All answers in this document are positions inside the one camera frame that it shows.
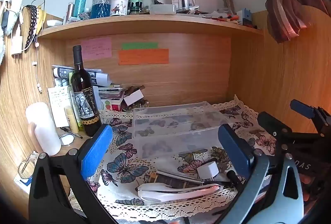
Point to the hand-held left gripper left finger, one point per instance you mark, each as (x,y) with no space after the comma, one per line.
(96,151)

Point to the small white cube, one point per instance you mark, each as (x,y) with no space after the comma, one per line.
(208,170)

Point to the stack of books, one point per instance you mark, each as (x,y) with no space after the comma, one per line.
(111,100)

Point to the silver metal rod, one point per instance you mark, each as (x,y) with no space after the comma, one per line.
(178,177)

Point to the butterfly print lace tablecloth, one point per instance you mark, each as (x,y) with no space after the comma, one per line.
(124,162)

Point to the copper coloured tube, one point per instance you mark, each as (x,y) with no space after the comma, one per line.
(69,13)

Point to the dark wine bottle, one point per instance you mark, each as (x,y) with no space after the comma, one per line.
(85,100)

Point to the yellow hanging item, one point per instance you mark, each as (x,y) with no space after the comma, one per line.
(41,21)

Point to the white plastic bottle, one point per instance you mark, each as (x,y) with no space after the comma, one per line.
(42,128)

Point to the white handwritten note sheet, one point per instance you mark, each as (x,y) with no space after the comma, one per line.
(58,105)

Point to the pile of pens and tools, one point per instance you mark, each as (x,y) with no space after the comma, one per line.
(214,15)

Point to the small white flat object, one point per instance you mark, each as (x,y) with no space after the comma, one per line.
(54,23)

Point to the teal plastic bottle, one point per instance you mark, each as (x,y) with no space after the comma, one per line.
(80,4)

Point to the white fluffy item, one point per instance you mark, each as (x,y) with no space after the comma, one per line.
(13,0)

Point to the bundle of wooden sticks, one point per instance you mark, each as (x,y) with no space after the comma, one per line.
(228,5)

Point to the blue and white toy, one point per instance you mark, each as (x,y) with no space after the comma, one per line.
(244,17)

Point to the wooden shelf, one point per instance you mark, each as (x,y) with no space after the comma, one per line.
(144,24)

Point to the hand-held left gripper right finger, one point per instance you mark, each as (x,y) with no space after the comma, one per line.
(232,147)

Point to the pink sticky note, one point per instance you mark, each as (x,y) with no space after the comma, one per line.
(96,48)

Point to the pale yellow tube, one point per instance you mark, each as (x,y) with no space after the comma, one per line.
(71,119)

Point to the small round mirror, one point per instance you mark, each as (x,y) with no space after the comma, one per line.
(66,139)

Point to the dark brown flat object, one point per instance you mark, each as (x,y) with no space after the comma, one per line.
(170,183)

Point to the stack of printed papers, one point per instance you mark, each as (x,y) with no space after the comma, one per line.
(99,78)

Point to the white and blue card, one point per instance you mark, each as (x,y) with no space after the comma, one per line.
(22,180)

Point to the white charger plug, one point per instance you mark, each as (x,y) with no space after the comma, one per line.
(16,45)

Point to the green sticky note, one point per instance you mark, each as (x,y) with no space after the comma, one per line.
(139,45)

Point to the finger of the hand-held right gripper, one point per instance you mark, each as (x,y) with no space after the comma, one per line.
(269,122)
(301,107)

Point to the white rectangular dish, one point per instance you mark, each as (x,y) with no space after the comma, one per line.
(163,9)

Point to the white curved handheld massager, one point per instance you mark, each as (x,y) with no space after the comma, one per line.
(168,191)

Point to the orange sticky note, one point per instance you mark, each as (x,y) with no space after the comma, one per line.
(143,56)

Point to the blue liquid glass bottle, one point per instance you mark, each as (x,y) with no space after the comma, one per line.
(100,8)

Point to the black pen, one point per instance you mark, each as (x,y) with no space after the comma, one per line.
(71,132)

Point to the clear plastic storage box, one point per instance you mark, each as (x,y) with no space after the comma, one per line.
(181,136)

